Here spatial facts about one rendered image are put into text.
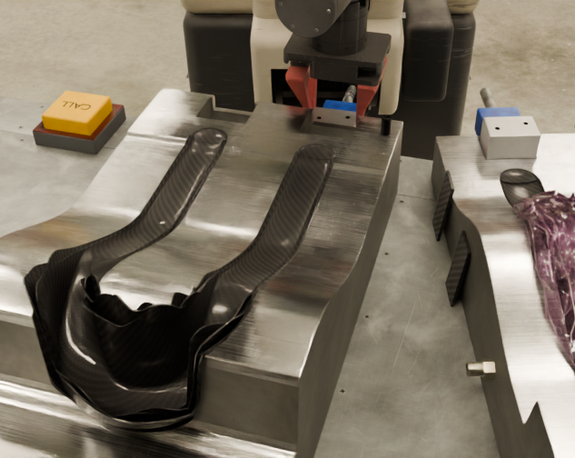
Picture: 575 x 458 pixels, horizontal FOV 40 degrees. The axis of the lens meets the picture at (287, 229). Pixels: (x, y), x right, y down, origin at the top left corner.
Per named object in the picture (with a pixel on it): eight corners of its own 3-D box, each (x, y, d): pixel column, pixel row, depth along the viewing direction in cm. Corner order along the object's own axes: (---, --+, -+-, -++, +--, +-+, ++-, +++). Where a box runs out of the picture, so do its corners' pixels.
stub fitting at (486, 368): (490, 368, 62) (463, 369, 62) (492, 354, 61) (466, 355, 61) (493, 383, 61) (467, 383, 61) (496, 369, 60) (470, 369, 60)
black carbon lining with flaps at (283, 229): (194, 143, 80) (185, 57, 74) (350, 166, 77) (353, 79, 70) (8, 414, 55) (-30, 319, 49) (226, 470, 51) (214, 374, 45)
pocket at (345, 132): (311, 138, 83) (311, 107, 81) (360, 145, 82) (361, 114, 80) (299, 163, 80) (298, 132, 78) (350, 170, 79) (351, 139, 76)
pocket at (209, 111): (214, 124, 86) (212, 94, 84) (261, 131, 85) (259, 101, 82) (199, 147, 83) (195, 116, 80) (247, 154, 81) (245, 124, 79)
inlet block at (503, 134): (460, 113, 91) (465, 70, 88) (503, 112, 91) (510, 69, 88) (482, 181, 81) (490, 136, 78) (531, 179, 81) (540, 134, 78)
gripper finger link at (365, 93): (372, 147, 85) (378, 69, 79) (307, 138, 86) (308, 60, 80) (383, 114, 90) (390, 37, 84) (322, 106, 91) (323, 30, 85)
